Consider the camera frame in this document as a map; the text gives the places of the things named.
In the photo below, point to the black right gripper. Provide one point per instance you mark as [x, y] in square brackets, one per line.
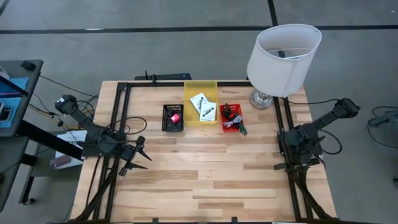
[300, 149]

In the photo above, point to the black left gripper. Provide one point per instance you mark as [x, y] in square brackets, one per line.
[129, 154]

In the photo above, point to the pink power adapter cube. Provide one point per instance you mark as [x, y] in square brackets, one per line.
[175, 118]

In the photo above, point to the yellow translucent plastic bin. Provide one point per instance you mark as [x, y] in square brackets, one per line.
[189, 118]

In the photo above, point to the white green acer box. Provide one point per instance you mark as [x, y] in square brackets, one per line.
[197, 100]
[209, 112]

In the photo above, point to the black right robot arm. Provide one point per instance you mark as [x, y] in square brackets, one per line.
[326, 118]

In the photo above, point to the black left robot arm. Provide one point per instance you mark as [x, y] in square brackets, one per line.
[81, 116]

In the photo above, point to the black slotted plastic basket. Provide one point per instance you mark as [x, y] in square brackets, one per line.
[178, 109]

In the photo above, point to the white paper stack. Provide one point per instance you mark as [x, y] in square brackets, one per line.
[73, 138]

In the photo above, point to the red slotted plastic basket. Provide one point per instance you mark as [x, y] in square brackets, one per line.
[237, 107]

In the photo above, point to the black flat device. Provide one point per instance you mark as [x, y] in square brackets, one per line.
[168, 76]

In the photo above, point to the table lamp white shade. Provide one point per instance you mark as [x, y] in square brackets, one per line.
[286, 62]

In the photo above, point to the black floor stand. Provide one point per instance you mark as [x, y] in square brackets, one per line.
[385, 119]

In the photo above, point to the grey side desk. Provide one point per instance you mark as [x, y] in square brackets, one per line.
[28, 93]

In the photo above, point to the blue mat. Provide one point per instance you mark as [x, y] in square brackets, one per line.
[12, 102]

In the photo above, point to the smartphone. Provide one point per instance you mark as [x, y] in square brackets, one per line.
[4, 113]

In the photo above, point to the black computer mouse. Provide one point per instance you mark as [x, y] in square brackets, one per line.
[28, 65]

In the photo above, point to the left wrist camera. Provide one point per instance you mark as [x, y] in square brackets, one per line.
[140, 140]

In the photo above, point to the black metal table frame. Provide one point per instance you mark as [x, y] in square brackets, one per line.
[155, 84]

